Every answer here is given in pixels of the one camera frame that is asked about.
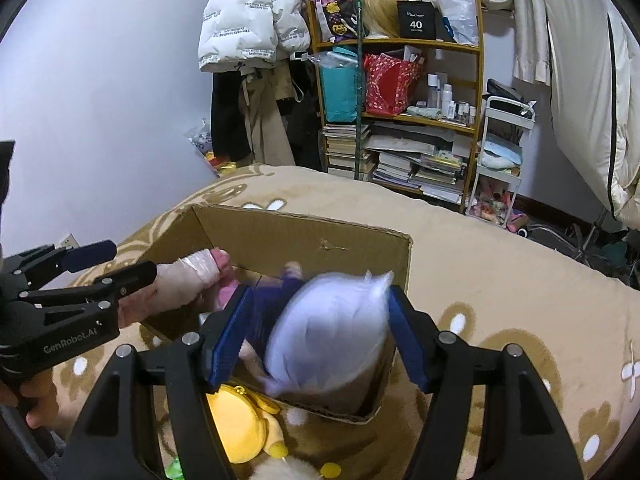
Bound left hand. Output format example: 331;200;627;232
0;368;58;429

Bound white utility cart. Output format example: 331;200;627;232
465;96;536;232

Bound wooden bookshelf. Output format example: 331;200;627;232
304;0;486;214

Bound white fluffy bee plush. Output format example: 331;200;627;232
250;457;342;480

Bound beige trench coat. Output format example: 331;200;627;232
239;62;295;166

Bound pink plush roll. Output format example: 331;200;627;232
118;247;240;328

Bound wall power socket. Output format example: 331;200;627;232
58;233;79;249

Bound black box marked 40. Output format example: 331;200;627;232
397;0;436;40

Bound yellow plush toy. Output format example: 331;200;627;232
206;385;290;465

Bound white puffer jacket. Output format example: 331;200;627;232
198;0;310;73

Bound cream hanging coat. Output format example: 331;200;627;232
544;0;639;230

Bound teal shopping bag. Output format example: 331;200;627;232
320;47;359;124

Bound stack of books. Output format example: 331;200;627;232
321;124;376;181

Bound red shopping bag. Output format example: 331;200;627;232
363;53;425;117

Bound blonde wig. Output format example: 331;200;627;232
362;0;401;38

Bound beige patterned fleece blanket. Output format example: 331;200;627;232
52;161;640;480

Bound doll with white hair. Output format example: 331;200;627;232
240;262;394;396

